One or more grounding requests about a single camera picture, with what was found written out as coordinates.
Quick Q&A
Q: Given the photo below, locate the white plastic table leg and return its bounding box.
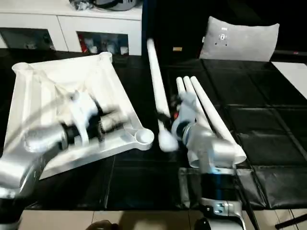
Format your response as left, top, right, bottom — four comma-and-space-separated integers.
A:
146, 37, 179, 153
183, 76, 216, 135
190, 76, 247, 165
176, 76, 204, 168

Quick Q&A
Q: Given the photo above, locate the white plastic table top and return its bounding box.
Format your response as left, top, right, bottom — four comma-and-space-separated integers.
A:
4, 51, 155, 180

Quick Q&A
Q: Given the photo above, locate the red box in cabinet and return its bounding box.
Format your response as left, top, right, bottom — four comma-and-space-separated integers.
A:
79, 34, 88, 53

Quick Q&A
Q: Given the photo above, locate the tall black cabinet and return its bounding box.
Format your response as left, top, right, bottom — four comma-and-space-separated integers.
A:
141, 0, 209, 59

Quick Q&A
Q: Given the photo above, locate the black work mat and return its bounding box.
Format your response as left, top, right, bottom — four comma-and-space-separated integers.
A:
0, 47, 307, 211

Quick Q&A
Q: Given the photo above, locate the grey cushion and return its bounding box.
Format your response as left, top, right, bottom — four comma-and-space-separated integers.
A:
199, 16, 281, 62

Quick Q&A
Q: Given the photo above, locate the dark robot foot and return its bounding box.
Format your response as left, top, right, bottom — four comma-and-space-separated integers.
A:
92, 220, 119, 230

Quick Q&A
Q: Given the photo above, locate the white cabinet with glass doors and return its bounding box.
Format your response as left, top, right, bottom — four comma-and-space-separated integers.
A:
0, 0, 143, 56

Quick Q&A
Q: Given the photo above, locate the round grey appliance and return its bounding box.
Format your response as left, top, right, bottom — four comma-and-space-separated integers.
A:
92, 0, 135, 12

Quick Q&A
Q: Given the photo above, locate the black clutter pile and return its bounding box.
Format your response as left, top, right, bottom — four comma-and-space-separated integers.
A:
69, 0, 94, 11

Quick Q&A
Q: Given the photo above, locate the white flat board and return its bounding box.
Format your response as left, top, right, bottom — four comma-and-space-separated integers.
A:
271, 61, 307, 100

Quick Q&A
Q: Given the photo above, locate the black bar with red mark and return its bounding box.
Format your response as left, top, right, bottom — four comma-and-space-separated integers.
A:
273, 49, 307, 56

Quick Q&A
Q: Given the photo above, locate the black metal bench leg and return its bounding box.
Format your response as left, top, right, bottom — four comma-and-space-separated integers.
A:
274, 217, 307, 228

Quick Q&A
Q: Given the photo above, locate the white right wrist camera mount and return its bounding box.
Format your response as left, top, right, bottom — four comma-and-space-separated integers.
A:
178, 92, 200, 125

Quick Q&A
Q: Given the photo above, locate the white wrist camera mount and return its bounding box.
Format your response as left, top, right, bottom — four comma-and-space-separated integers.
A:
178, 92, 200, 125
69, 92, 100, 146

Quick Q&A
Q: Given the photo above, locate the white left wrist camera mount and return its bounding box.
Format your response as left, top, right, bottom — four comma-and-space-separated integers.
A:
69, 92, 100, 146

